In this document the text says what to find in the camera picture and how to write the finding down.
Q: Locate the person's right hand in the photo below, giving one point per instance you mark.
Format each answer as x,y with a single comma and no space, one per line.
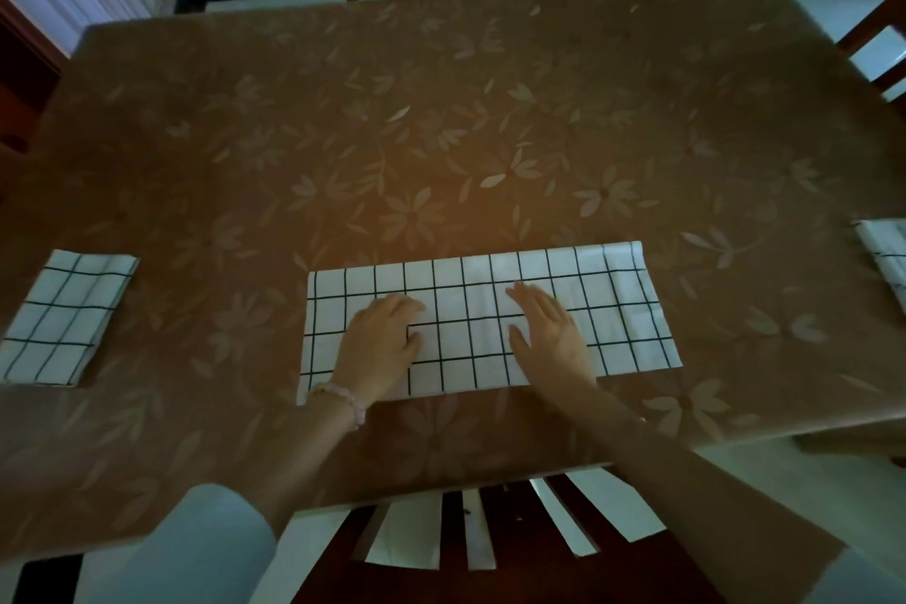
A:
556,345

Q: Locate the person's left hand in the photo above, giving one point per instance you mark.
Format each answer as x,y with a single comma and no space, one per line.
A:
371,349

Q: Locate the person's right thumb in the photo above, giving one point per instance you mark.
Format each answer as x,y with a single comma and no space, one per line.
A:
519,343

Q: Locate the person's left thumb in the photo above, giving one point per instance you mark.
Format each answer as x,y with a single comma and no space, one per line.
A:
412,344

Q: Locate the long white checkered cloth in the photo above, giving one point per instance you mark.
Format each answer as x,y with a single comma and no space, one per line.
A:
467,334

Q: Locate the person's right forearm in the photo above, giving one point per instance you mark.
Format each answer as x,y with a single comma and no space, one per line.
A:
679,483

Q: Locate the person's left forearm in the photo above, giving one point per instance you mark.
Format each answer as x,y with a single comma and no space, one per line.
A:
304,462

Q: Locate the brown floral tablecloth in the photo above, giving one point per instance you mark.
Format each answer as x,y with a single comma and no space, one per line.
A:
453,129

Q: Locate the white left sleeve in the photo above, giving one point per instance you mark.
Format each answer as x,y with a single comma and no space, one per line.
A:
184,547

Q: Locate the white sleeve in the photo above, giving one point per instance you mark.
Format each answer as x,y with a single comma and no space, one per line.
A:
860,579
184,547

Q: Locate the folded white checkered cloth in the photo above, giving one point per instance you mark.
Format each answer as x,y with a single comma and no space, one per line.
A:
64,320
888,253

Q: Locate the white right sleeve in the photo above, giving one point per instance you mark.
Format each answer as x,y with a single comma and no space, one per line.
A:
860,579

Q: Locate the dark wooden cabinet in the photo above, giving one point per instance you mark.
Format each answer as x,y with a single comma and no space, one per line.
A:
25,80

